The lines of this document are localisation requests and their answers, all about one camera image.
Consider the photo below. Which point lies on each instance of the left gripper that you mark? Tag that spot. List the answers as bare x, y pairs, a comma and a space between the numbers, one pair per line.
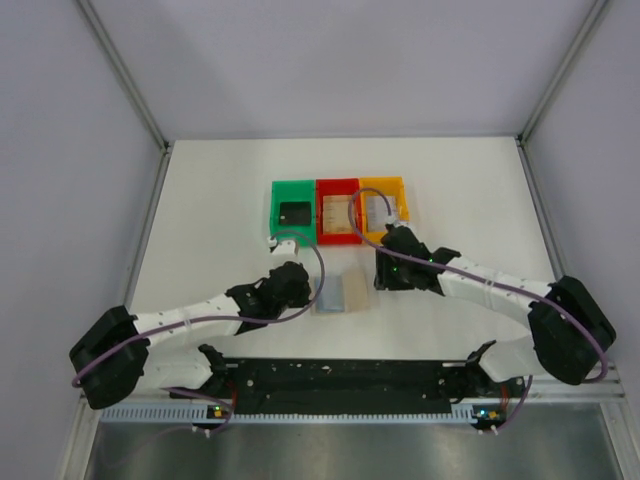
298, 288

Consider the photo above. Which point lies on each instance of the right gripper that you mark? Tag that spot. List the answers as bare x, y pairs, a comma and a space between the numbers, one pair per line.
388, 278

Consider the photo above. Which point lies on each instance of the silver VIP card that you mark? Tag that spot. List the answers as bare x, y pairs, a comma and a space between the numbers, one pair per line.
332, 297

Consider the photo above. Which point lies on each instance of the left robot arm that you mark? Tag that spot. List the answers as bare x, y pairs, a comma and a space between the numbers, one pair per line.
125, 354

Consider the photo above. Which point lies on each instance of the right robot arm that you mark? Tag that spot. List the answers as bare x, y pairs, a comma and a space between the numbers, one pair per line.
568, 333

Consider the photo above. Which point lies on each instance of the silver cards stack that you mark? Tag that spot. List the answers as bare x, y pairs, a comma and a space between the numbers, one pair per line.
376, 210

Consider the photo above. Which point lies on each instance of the black cards stack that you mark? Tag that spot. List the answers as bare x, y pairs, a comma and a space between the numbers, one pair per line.
295, 213

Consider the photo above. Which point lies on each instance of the yellow plastic bin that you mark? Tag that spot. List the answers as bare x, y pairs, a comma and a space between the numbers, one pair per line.
388, 186

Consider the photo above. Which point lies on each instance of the green plastic bin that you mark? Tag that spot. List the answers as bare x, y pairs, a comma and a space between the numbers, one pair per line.
293, 190

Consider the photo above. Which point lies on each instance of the red plastic bin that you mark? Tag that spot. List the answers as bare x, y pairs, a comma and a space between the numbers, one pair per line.
336, 186

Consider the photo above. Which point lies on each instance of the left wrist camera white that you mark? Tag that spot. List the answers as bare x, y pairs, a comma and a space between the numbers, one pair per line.
285, 249

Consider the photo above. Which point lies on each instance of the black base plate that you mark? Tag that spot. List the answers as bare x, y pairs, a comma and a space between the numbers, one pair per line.
335, 387

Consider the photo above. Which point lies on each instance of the grey slotted cable duct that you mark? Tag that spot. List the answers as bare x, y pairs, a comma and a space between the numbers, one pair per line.
204, 414

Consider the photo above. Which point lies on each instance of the left aluminium frame post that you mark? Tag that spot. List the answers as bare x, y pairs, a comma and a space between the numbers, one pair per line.
121, 72

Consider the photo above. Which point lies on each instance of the aluminium frame post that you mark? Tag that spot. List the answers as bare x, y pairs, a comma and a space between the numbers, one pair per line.
588, 27
121, 72

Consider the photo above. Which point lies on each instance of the right aluminium frame post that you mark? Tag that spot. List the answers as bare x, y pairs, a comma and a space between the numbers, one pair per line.
588, 27

